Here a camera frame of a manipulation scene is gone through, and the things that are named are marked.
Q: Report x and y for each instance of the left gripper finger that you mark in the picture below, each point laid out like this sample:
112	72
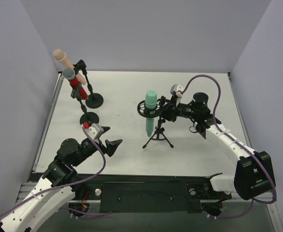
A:
111	146
103	129

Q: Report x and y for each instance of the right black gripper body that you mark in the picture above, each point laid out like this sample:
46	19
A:
168	112

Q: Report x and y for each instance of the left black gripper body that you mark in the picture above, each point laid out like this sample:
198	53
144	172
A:
102	141

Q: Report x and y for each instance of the black mic stand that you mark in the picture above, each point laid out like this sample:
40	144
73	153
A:
87	117
95	100

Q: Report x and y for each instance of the teal microphone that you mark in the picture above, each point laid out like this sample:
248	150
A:
150	106

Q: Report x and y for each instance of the tripod shock mount stand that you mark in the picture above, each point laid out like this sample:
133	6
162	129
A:
158	131

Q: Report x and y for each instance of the red glitter microphone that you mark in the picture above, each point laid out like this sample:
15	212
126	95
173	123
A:
69	74

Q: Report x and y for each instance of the pink microphone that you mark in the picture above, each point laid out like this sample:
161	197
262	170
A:
61	57

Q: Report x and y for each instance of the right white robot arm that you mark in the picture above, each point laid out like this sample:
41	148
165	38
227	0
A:
253	170

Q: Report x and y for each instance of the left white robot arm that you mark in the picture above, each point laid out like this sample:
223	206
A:
60	182

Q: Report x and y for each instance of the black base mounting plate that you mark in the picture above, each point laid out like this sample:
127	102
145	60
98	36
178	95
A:
150	194

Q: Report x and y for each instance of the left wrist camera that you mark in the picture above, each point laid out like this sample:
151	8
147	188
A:
93	131

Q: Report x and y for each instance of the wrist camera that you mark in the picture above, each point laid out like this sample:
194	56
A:
93	131
176	91

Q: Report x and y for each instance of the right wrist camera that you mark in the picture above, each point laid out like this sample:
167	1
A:
176	91

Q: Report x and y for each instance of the aluminium frame rail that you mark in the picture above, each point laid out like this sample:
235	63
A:
25	189

